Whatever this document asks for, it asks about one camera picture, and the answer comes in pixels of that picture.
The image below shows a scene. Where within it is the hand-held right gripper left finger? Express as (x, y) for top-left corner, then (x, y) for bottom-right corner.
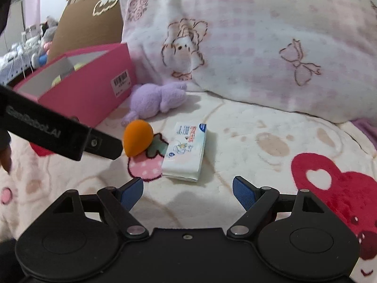
(53, 177), (149, 239)

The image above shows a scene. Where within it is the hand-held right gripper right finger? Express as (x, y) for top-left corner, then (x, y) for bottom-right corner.
(227, 176), (324, 239)

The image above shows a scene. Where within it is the pink cardboard box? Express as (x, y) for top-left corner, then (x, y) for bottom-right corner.
(13, 43), (137, 127)

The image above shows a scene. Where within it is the orange makeup sponge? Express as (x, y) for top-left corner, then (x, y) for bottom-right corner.
(123, 119), (154, 157)

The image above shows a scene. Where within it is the white tissue packet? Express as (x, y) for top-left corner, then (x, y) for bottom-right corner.
(161, 121), (207, 182)

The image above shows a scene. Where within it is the purple plush toy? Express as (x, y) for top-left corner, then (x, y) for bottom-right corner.
(122, 83), (188, 126)

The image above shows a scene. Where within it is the person's left hand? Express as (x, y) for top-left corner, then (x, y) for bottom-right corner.
(0, 146), (12, 173)

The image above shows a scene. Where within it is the cream printed bed blanket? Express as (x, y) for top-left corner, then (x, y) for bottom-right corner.
(0, 90), (377, 283)

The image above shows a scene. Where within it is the cluttered white shelf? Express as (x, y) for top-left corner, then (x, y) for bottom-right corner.
(0, 26), (48, 83)

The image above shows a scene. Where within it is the grey plush toy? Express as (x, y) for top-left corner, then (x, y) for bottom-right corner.
(40, 16), (58, 50)

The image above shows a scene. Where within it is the brown pillow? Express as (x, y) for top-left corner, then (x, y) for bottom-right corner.
(47, 0), (127, 62)

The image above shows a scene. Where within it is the purple cloth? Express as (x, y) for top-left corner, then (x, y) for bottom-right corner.
(352, 119), (377, 154)

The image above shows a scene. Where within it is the pink white bear pillow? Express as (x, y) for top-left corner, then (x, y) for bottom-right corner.
(118, 0), (377, 124)

